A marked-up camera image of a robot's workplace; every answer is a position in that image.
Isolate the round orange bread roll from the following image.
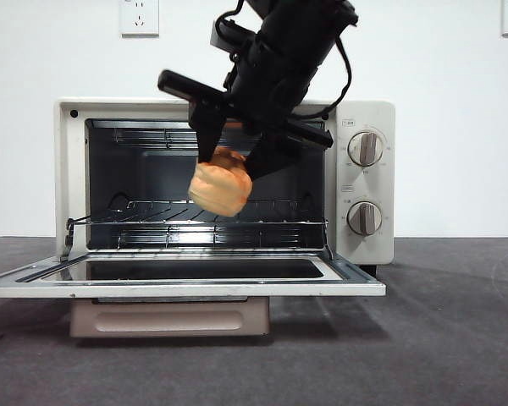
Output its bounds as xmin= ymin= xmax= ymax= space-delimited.
xmin=188 ymin=145 xmax=254 ymax=219

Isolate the glass oven door with handle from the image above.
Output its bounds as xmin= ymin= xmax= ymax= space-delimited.
xmin=0 ymin=249 xmax=387 ymax=339

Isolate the oven temperature knob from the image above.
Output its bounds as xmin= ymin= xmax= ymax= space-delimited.
xmin=347 ymin=130 xmax=386 ymax=167

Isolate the white Toshiba toaster oven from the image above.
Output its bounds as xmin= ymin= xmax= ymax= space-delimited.
xmin=0 ymin=97 xmax=397 ymax=339

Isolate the oven timer knob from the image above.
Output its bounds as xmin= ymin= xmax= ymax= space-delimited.
xmin=346 ymin=200 xmax=383 ymax=236

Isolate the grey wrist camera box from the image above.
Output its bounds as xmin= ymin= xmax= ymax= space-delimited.
xmin=210 ymin=19 xmax=238 ymax=54

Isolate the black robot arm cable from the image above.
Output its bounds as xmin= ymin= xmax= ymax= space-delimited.
xmin=294 ymin=25 xmax=353 ymax=123

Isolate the metal wire oven rack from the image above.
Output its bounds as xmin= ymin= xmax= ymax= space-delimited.
xmin=69 ymin=198 xmax=329 ymax=250

